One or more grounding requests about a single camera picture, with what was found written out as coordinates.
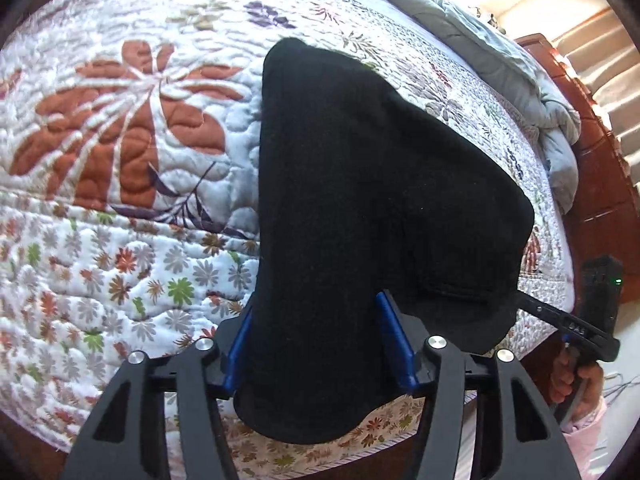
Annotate person's right forearm pink sleeve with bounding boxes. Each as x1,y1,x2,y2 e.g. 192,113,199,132
559,399,610,480

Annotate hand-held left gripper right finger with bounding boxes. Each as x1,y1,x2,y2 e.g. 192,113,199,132
375,290,585,480

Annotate floral quilted bedspread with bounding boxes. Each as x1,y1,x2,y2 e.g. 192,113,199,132
0,0,577,467

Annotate wooden bed frame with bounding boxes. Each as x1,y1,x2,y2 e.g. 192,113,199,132
515,32,640,307

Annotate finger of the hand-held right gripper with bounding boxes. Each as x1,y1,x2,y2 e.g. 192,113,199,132
512,292,565,325

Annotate thin cables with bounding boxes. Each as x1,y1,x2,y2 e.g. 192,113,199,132
602,379,640,402

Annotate person's right hand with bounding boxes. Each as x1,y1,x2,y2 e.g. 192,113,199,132
549,345,607,425

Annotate grey duvet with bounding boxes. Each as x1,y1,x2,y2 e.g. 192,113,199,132
330,0,584,217

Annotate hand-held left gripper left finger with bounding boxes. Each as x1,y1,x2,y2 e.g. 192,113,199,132
62,300,256,480

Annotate black pants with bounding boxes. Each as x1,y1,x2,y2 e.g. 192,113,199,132
232,37,537,446

